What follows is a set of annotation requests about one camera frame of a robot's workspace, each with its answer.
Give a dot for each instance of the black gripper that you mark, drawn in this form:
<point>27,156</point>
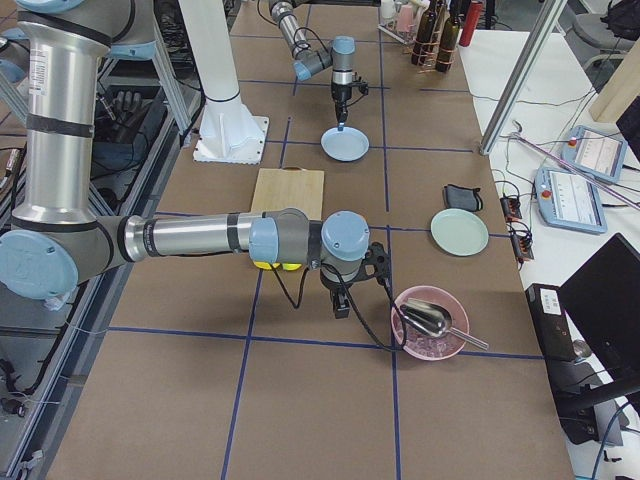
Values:
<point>334,283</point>
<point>340,94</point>

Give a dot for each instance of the light blue plate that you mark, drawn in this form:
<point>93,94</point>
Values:
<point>345,145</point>

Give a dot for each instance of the green plate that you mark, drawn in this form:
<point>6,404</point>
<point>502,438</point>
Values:
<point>459,232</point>

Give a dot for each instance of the right yellow lemon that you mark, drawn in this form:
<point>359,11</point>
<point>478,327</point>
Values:
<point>290,266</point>

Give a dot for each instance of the yellow lemon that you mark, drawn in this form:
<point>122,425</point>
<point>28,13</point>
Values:
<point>290,266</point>
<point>266,265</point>

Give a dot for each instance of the left yellow lemon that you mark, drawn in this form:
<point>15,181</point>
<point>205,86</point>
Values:
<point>266,265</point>

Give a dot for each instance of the pink bowl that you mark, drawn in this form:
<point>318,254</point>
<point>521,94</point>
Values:
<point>424,347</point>

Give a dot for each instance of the wooden cutting board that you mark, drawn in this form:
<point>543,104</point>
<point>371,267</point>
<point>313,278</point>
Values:
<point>278,189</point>

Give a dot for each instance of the metal scoop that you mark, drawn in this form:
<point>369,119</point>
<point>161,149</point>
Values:
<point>435,321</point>

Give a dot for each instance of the middle brown wine bottle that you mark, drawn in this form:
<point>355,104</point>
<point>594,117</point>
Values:
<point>422,44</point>

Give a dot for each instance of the brown wine bottle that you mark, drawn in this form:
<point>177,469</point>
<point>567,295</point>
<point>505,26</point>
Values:
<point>448,38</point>
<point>422,44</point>

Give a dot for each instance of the pink cup upper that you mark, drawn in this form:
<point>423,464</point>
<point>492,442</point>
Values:
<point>405,19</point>

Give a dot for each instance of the back brown wine bottle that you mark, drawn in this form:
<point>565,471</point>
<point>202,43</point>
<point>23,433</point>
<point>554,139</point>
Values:
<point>448,38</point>

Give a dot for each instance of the red bottle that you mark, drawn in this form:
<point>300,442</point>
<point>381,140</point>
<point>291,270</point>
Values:
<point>471,19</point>

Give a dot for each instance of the metal reacher grabber stick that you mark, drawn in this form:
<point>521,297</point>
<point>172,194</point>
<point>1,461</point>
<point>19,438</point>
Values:
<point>606,187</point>

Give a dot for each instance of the black computer box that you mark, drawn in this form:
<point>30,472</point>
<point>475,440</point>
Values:
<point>550,322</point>

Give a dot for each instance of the near teach pendant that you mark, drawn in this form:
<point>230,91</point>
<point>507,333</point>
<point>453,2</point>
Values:
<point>568,201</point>

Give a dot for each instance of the teach pendant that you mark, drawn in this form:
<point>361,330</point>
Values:
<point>594,152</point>
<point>568,201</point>

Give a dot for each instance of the black monitor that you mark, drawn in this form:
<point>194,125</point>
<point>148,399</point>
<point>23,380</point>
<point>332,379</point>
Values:
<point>602,300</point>

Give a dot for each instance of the far teach pendant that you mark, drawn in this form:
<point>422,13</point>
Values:
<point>594,152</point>

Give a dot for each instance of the copper wire bottle rack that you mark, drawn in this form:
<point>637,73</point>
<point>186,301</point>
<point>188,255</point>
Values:
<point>442,14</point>

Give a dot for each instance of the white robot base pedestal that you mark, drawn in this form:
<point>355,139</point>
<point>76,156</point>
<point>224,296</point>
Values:
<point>228,132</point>

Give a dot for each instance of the aluminium frame post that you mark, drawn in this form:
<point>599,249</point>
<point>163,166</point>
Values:
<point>542,29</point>

